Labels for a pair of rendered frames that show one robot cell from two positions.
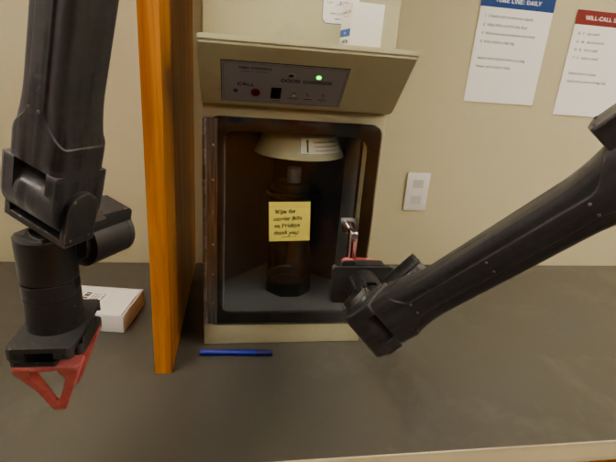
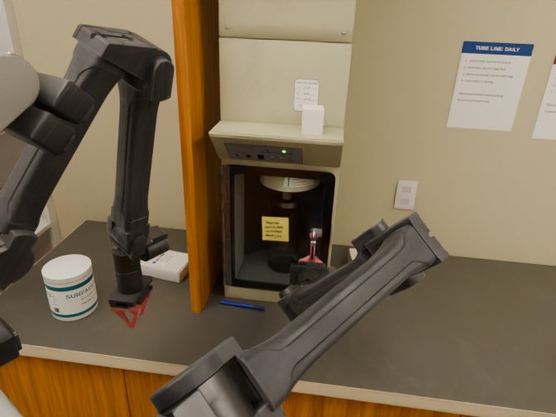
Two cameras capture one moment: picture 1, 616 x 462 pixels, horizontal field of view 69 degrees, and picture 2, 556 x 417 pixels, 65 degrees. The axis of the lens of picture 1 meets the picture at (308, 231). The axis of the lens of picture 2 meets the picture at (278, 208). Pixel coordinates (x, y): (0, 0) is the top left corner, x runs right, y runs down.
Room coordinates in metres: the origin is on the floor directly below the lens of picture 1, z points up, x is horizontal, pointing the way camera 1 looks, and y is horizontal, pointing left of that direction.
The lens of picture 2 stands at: (-0.27, -0.28, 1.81)
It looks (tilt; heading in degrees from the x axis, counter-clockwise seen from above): 26 degrees down; 17
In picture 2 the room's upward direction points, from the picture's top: 2 degrees clockwise
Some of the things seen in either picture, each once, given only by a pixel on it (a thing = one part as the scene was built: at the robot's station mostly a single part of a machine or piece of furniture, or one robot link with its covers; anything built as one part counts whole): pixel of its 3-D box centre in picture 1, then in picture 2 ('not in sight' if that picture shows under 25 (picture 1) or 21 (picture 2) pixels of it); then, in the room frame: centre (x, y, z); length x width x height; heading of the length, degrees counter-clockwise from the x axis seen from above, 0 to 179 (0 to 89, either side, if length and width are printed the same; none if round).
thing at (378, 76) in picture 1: (304, 78); (277, 149); (0.74, 0.02, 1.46); 0.32 x 0.12 x 0.10; 100
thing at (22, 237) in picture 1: (51, 253); (128, 256); (0.43, 0.27, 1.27); 0.07 x 0.06 x 0.07; 159
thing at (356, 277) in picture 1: (364, 290); (308, 281); (0.66, -0.10, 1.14); 0.10 x 0.07 x 0.07; 99
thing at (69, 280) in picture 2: not in sight; (70, 286); (0.57, 0.59, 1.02); 0.13 x 0.13 x 0.15
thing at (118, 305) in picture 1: (97, 307); (166, 264); (0.85, 0.44, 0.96); 0.16 x 0.12 x 0.04; 91
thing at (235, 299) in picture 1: (291, 229); (276, 233); (0.79, 0.03, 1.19); 0.30 x 0.01 x 0.40; 99
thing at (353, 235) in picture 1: (349, 248); (313, 250); (0.78, -0.08, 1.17); 0.05 x 0.03 x 0.10; 9
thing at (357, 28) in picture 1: (361, 27); (312, 119); (0.75, -0.06, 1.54); 0.05 x 0.05 x 0.06; 15
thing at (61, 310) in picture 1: (54, 306); (129, 280); (0.43, 0.27, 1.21); 0.10 x 0.07 x 0.07; 9
